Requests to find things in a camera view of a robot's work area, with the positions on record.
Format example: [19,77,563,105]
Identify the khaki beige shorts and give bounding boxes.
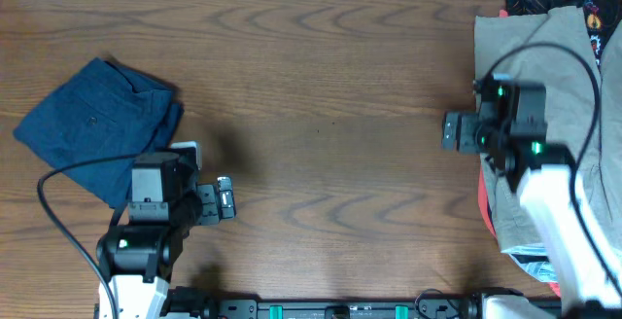
[474,7,621,249]

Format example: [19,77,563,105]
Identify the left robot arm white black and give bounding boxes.
[97,176,236,318]

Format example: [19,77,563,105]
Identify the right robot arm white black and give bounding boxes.
[441,112,621,318]

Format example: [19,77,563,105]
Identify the red garment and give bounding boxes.
[477,9,560,297]

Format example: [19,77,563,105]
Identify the light blue garment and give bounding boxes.
[504,244,558,283]

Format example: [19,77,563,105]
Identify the folded navy blue shorts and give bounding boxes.
[13,56,185,209]

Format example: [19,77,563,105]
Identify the black printed cycling jersey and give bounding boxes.
[505,0,621,67]

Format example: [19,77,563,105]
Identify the right black cable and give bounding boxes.
[478,42,622,301]

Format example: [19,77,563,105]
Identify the black cable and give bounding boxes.
[37,152,142,319]
[478,42,622,301]

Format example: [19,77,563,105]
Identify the left black cable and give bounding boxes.
[37,152,142,319]

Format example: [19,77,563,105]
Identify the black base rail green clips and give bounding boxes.
[164,287,565,319]

